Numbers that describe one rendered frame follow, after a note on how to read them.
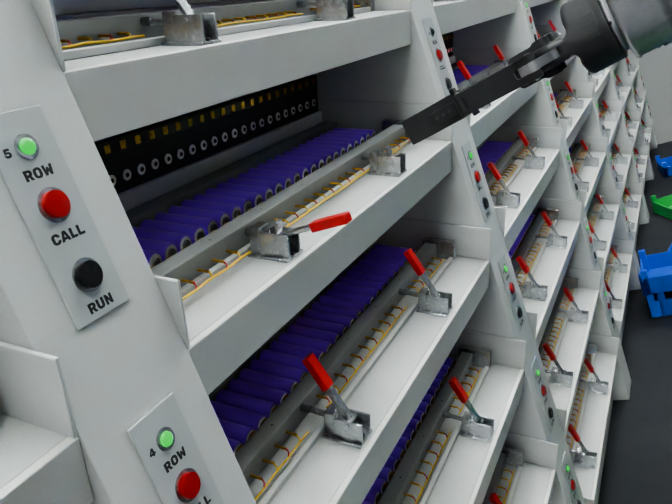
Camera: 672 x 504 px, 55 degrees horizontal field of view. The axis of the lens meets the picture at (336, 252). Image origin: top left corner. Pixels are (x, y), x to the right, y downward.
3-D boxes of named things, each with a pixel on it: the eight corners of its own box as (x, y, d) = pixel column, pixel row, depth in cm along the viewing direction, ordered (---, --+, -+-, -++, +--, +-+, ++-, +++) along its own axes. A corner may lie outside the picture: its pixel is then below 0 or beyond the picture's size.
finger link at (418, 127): (467, 115, 71) (466, 117, 70) (415, 144, 75) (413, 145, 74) (455, 91, 71) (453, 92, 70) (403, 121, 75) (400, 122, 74)
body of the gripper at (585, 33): (628, 60, 59) (534, 108, 64) (633, 49, 66) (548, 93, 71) (592, -15, 58) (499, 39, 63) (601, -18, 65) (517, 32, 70)
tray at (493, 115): (537, 91, 151) (542, 29, 146) (468, 155, 102) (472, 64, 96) (453, 89, 160) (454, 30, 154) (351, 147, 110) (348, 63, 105)
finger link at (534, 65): (578, 53, 64) (575, 57, 59) (529, 80, 66) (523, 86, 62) (568, 31, 63) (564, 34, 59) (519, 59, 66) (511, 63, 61)
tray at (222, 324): (451, 171, 94) (453, 105, 90) (196, 406, 44) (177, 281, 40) (328, 161, 102) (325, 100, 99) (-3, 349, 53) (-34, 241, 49)
